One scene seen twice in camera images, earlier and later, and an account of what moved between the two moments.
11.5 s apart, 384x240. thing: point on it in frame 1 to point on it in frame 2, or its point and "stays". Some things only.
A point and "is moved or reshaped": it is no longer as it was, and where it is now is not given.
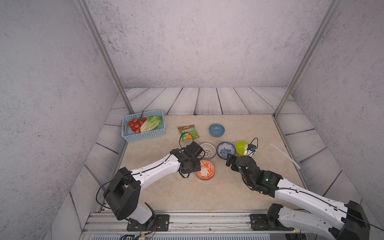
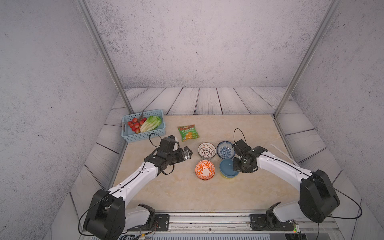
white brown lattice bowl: x=209 y=150 stays
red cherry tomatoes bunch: x=135 y=124 stays
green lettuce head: x=152 y=123 stays
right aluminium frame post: x=332 y=11 stays
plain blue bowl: x=216 y=130 to x=226 y=168
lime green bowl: x=240 y=147 is moved or reshaped
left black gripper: x=197 y=169 to x=181 y=157
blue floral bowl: x=224 y=148 stays
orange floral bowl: x=207 y=170 stays
